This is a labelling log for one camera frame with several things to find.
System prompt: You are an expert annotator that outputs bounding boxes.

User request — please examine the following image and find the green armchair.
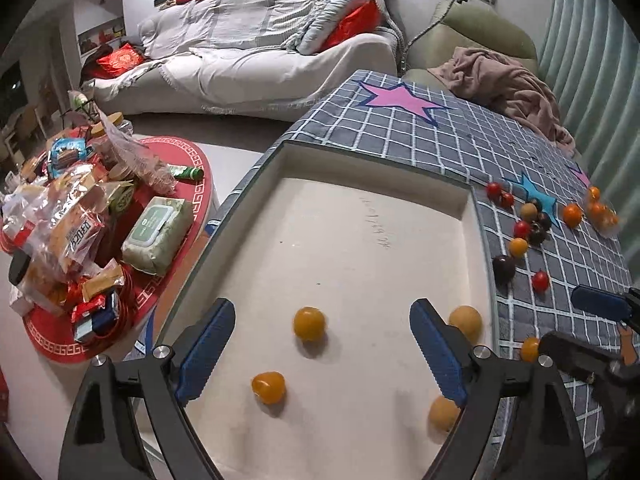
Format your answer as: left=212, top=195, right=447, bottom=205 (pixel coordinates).
left=400, top=0, right=538, bottom=86

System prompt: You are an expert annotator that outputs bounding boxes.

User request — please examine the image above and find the white shallow tray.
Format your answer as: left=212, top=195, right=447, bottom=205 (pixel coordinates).
left=162, top=140, right=503, bottom=480

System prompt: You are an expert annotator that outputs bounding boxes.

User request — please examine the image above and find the bagged sliced bread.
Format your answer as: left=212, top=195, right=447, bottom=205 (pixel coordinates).
left=25, top=170, right=108, bottom=281

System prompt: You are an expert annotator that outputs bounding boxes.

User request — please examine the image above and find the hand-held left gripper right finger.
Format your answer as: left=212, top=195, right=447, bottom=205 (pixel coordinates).
left=409, top=298, right=588, bottom=480

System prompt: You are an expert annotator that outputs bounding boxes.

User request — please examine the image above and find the beige pink blanket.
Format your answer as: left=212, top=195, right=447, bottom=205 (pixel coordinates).
left=427, top=47, right=576, bottom=153

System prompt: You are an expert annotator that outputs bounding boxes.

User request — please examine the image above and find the plain red cushion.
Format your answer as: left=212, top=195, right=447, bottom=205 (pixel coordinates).
left=320, top=0, right=381, bottom=53

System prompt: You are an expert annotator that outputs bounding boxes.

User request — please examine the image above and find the small clear plastic bag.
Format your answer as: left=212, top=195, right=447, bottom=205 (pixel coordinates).
left=585, top=199, right=622, bottom=239

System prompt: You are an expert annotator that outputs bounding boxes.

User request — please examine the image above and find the red gold patterned cushion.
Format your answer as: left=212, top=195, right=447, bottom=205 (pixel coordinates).
left=95, top=42, right=146, bottom=78

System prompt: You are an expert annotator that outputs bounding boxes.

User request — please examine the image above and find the large crumpled clear plastic bag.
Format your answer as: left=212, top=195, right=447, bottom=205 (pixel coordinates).
left=97, top=110, right=176, bottom=196

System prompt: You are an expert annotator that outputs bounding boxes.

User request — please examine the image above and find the grey quilted blanket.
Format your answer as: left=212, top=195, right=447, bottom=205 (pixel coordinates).
left=137, top=0, right=391, bottom=58

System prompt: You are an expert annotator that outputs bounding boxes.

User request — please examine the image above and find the grey checked star tablecloth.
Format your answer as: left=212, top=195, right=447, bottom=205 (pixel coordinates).
left=207, top=70, right=636, bottom=461

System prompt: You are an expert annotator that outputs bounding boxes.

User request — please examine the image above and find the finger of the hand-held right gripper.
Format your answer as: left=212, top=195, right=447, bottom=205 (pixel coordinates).
left=571, top=285, right=640, bottom=333
left=537, top=331, right=621, bottom=385

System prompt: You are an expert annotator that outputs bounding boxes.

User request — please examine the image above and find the blue snack packet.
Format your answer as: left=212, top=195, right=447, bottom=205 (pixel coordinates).
left=47, top=139, right=88, bottom=171

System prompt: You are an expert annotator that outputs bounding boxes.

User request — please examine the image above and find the round red patterned table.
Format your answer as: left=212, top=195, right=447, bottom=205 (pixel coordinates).
left=0, top=135, right=216, bottom=363

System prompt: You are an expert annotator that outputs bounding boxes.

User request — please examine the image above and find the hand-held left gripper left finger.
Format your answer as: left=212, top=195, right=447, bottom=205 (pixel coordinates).
left=57, top=297, right=236, bottom=480

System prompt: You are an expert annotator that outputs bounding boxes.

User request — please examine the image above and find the yellow cherry tomato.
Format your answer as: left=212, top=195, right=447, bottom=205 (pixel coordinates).
left=251, top=371, right=287, bottom=406
left=448, top=305, right=484, bottom=343
left=293, top=306, right=327, bottom=342
left=428, top=395, right=461, bottom=432

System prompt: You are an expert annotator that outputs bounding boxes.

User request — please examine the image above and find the wooden chair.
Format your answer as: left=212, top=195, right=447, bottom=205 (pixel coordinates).
left=0, top=105, right=46, bottom=161

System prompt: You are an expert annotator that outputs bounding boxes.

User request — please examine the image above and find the green bottle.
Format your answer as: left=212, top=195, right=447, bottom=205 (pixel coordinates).
left=165, top=164, right=205, bottom=181

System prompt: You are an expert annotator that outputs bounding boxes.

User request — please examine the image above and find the wall shelf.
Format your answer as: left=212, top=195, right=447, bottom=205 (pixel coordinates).
left=77, top=17, right=126, bottom=58

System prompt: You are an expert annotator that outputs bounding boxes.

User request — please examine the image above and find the yellow snack packet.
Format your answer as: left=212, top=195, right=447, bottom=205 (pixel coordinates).
left=82, top=262, right=126, bottom=301

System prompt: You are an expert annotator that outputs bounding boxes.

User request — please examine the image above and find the white covered sofa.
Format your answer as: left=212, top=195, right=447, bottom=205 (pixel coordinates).
left=92, top=0, right=401, bottom=123

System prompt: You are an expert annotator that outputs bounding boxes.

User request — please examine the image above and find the red snack packet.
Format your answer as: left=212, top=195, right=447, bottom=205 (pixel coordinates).
left=70, top=292, right=121, bottom=343

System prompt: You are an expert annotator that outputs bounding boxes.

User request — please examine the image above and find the green wet wipes pack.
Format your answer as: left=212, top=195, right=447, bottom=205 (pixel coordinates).
left=121, top=196, right=193, bottom=276

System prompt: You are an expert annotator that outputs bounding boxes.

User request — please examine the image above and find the pale teal curtain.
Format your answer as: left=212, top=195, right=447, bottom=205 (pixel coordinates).
left=535, top=0, right=640, bottom=221

